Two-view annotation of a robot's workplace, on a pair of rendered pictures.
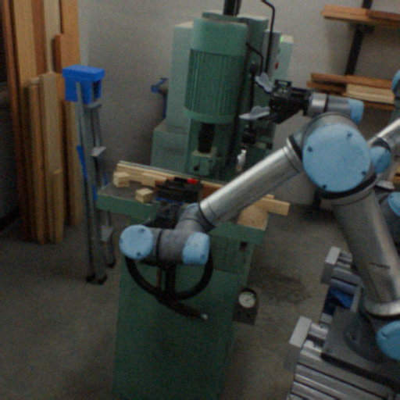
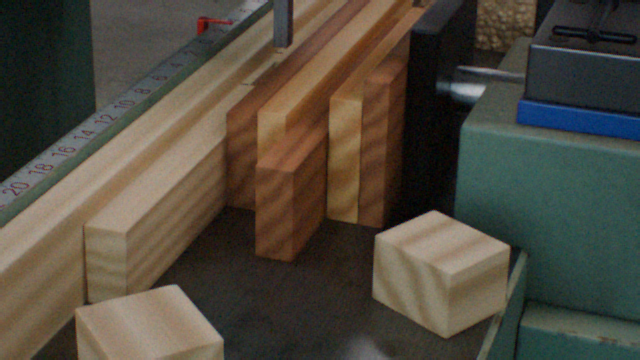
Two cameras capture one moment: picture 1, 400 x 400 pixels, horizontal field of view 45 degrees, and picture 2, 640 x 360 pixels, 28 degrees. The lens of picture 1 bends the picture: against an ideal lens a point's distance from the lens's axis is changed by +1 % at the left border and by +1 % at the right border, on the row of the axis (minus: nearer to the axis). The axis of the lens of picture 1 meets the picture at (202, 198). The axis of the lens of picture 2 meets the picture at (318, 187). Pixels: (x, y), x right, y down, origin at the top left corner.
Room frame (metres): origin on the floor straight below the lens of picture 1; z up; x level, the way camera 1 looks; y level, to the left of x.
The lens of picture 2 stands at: (1.49, 0.69, 1.19)
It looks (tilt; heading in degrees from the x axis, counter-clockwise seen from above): 26 degrees down; 278
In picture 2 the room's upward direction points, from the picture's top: 1 degrees clockwise
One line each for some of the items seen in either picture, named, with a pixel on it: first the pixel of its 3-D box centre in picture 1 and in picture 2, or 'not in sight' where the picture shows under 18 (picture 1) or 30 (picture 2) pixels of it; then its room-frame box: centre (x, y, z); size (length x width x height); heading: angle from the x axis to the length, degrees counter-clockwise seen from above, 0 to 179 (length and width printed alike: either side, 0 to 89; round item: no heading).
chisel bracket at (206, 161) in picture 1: (204, 162); not in sight; (1.63, 0.01, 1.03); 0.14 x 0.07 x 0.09; 170
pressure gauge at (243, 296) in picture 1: (247, 299); not in sight; (1.36, -0.20, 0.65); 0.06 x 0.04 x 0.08; 80
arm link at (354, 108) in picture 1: (342, 112); not in sight; (1.42, -0.37, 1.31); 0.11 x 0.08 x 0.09; 80
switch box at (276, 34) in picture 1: (269, 53); not in sight; (1.90, -0.18, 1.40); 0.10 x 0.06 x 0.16; 170
